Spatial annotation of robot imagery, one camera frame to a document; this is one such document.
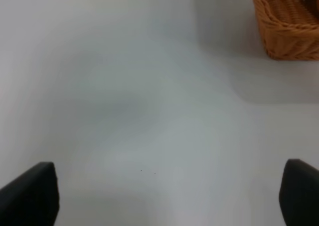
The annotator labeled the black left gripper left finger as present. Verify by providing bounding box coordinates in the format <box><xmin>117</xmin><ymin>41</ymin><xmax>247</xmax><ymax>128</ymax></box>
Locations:
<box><xmin>0</xmin><ymin>162</ymin><xmax>60</xmax><ymax>226</ymax></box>

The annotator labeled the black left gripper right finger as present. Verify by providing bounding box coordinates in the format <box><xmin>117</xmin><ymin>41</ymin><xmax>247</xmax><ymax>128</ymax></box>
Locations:
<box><xmin>279</xmin><ymin>159</ymin><xmax>319</xmax><ymax>226</ymax></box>

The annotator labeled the orange woven wicker basket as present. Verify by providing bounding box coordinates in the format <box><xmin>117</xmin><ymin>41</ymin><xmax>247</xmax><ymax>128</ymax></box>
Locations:
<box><xmin>253</xmin><ymin>0</ymin><xmax>319</xmax><ymax>60</ymax></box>

